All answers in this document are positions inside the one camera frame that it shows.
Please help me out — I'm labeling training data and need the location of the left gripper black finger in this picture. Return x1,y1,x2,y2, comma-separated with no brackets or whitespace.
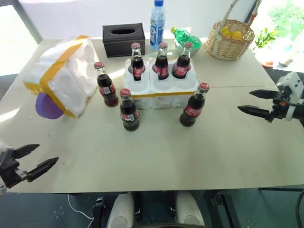
13,143,40,162
25,156,59,183

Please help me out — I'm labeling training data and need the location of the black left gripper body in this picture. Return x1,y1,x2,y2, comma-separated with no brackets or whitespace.
0,148,29,189

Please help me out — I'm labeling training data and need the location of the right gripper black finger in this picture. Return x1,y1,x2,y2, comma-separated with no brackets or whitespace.
249,89,280,101
237,105,272,118

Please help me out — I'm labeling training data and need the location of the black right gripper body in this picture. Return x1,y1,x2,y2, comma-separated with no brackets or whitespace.
266,91,290,124

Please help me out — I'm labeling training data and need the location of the glass cola bottle red cap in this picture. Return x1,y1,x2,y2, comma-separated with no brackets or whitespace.
154,42,170,80
119,88,140,132
130,42,146,82
179,82,210,127
94,62,119,108
171,42,193,80

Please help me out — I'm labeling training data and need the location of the white foam lid yellow tape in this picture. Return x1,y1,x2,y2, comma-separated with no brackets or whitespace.
22,35,99,118

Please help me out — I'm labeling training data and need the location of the white foam bottle tray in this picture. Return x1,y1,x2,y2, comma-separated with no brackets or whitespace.
123,57,200,110

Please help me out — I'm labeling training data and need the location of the black tissue box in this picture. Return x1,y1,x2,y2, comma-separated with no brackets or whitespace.
102,22,146,58

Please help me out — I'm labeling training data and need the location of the purple round disc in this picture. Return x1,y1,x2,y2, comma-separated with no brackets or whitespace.
35,92,65,120

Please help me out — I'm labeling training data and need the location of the green leafy plant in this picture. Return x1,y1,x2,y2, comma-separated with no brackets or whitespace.
255,28,280,50

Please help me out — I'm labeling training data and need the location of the woven wicker basket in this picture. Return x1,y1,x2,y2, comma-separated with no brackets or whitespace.
205,0,261,61

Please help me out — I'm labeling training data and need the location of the yellow fruit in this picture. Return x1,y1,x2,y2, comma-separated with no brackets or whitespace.
220,26,244,40

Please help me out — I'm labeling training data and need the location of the pale green bowl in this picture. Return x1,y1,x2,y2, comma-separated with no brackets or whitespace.
174,38,203,57

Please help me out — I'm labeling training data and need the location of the white rounded robot leg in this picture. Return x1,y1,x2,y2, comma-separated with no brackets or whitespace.
175,190,206,228
105,191,135,228

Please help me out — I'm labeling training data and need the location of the green plastic soda bottle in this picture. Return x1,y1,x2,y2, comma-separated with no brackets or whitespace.
171,26,203,49

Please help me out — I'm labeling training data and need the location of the clear water bottle blue label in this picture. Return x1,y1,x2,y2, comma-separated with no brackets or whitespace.
149,0,166,51

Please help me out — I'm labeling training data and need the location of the thin white cable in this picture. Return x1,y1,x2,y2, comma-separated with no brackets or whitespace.
67,194,95,223

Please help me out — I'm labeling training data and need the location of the black table frame leg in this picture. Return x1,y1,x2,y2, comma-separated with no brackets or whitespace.
91,196,107,228
209,190,236,228

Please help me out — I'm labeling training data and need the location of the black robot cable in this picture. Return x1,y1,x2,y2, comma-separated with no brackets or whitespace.
295,189,304,228

